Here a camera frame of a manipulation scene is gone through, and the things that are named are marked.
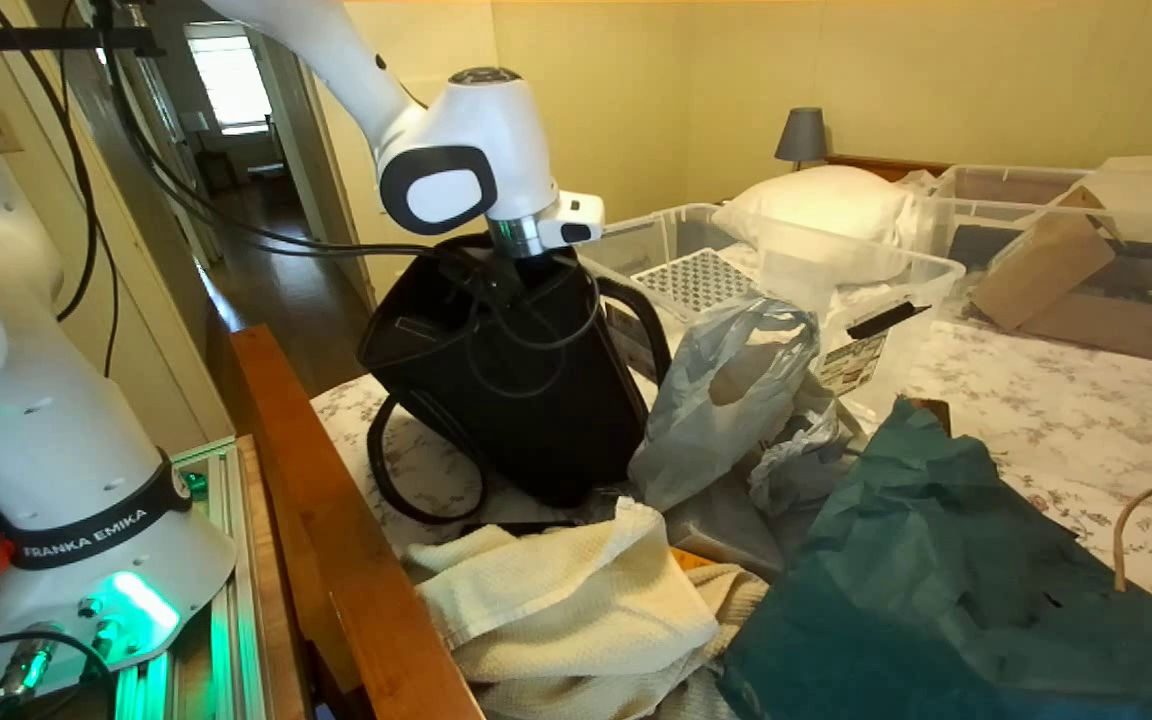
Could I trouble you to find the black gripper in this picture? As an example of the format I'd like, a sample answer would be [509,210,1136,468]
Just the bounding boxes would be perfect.
[488,190,605,255]

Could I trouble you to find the black bag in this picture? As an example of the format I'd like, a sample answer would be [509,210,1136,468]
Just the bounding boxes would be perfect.
[355,234,674,523]

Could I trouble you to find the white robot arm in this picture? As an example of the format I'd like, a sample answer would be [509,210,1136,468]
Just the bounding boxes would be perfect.
[0,0,605,708]

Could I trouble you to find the grey plastic bag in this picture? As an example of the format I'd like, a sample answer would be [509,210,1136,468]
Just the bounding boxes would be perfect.
[629,297,815,511]

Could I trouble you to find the teal cloth bag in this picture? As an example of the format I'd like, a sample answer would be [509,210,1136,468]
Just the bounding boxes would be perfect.
[720,399,1152,720]

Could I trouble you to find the clear plastic bin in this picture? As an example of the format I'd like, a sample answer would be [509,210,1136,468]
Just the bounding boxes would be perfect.
[580,205,965,349]

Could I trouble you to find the grey lamp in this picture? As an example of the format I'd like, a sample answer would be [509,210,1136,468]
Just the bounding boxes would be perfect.
[776,109,829,169]

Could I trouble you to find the white pillow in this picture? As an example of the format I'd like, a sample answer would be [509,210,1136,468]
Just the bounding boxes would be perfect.
[720,162,935,248]

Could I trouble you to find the cream cloth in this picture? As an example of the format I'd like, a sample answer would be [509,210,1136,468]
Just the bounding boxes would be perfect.
[406,500,769,720]

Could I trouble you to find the wooden bed footboard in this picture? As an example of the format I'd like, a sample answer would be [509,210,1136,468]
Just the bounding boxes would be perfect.
[221,322,483,720]

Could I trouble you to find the floral bedspread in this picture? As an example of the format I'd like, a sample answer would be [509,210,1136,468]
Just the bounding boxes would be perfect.
[313,320,1152,606]

